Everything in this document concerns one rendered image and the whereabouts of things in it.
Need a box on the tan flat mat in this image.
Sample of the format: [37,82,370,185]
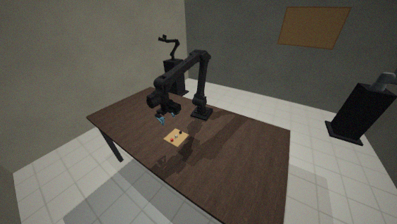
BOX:
[164,129,189,147]

